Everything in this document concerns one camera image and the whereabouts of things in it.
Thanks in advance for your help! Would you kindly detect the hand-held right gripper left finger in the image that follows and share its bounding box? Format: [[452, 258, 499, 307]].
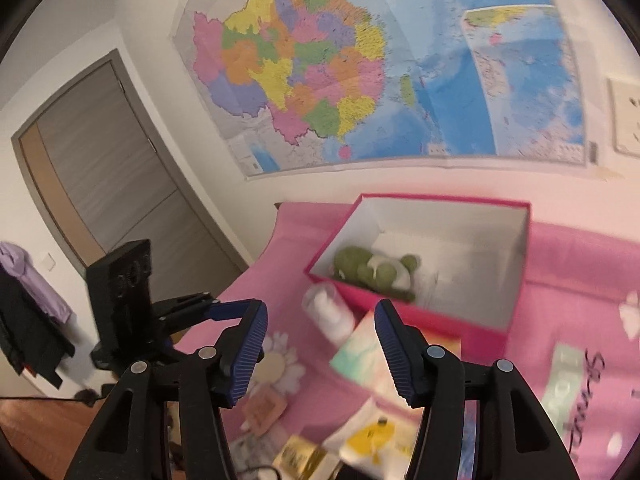
[[64, 299, 268, 480]]

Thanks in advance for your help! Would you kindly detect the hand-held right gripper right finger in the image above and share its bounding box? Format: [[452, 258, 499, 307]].
[[374, 299, 581, 480]]

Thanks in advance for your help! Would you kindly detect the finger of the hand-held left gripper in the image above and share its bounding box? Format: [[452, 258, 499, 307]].
[[165, 299, 254, 342], [151, 291, 222, 320]]

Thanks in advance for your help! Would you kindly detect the pastel tissue pack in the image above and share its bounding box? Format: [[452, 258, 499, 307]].
[[330, 309, 462, 403]]

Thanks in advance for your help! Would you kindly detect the pink cardboard box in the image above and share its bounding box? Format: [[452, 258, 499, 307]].
[[304, 192, 532, 333]]

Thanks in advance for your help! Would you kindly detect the small pink packet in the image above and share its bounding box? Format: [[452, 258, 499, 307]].
[[242, 391, 288, 436]]

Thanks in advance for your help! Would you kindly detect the white packet with yellow print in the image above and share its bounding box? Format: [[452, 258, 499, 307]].
[[322, 397, 421, 466]]

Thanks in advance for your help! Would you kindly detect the clear pack of cotton pads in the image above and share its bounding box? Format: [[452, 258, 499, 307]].
[[301, 282, 357, 346]]

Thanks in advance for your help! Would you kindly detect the purple garment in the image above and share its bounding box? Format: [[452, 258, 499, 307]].
[[0, 241, 73, 326]]

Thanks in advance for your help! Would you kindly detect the black garment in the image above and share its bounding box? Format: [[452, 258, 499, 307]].
[[0, 265, 76, 388]]

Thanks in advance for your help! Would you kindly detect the green plush toy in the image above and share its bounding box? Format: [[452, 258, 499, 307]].
[[332, 245, 421, 303]]

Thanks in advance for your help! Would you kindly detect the gold packet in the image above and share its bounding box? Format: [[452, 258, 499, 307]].
[[272, 435, 326, 478]]

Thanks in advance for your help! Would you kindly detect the grey wooden door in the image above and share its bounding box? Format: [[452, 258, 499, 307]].
[[11, 49, 251, 281]]

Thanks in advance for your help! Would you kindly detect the pale green packet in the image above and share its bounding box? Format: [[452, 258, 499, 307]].
[[540, 342, 583, 421]]

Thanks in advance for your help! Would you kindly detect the colourful wall map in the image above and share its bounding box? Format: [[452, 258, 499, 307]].
[[170, 0, 588, 181]]

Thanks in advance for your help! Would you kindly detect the white wall socket plate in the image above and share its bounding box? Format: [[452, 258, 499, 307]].
[[606, 76, 640, 157]]

